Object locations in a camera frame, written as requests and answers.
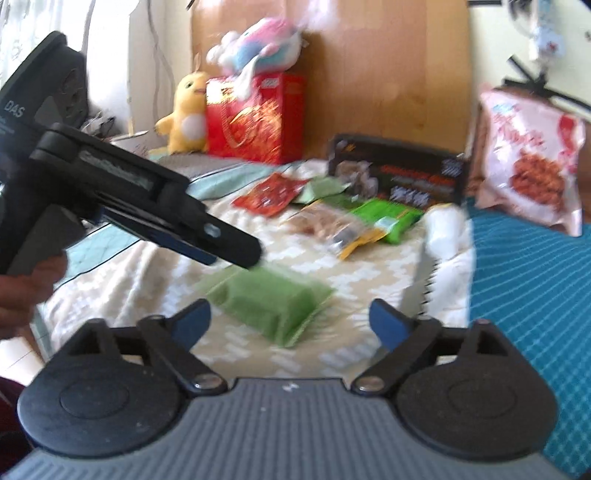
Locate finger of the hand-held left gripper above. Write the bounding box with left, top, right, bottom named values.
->
left=157, top=184, right=265, bottom=270
left=98, top=205, right=219, bottom=266

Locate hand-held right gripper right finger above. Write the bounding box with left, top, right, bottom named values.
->
left=353, top=298, right=514, bottom=398

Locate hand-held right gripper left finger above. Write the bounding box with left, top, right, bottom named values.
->
left=61, top=298, right=227, bottom=400

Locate red snack packet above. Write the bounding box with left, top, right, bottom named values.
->
left=231, top=173, right=310, bottom=217

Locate green brick-shaped snack packet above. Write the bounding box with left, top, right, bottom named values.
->
left=196, top=265, right=335, bottom=348

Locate person's left hand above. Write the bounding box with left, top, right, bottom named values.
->
left=0, top=254, right=70, bottom=341

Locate beige patterned blanket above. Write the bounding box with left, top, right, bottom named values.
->
left=39, top=159, right=476, bottom=386

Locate clear nut packet yellow edge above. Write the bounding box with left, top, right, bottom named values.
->
left=284, top=200, right=389, bottom=262

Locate bright green snack packet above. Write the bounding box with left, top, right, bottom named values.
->
left=348, top=198, right=426, bottom=245

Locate pale green snack packet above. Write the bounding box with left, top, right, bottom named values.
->
left=295, top=175, right=352, bottom=206

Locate white cup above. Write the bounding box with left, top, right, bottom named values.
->
left=422, top=203, right=468, bottom=262

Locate red gift box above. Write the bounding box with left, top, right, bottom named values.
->
left=205, top=71, right=308, bottom=166

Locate yellow plush chick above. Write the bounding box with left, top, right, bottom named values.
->
left=154, top=71, right=209, bottom=156

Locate teal checked bedsheet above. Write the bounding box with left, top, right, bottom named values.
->
left=465, top=196, right=591, bottom=477

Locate black snack box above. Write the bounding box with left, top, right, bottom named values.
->
left=327, top=134, right=472, bottom=206

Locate pastel plush unicorn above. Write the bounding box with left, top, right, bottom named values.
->
left=205, top=17, right=310, bottom=100

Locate large pink snack bag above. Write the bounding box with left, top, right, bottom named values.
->
left=473, top=83, right=588, bottom=238

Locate brown cardboard board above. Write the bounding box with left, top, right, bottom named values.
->
left=189, top=0, right=472, bottom=167

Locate white hanging ornament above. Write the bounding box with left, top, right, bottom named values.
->
left=507, top=0, right=570, bottom=66

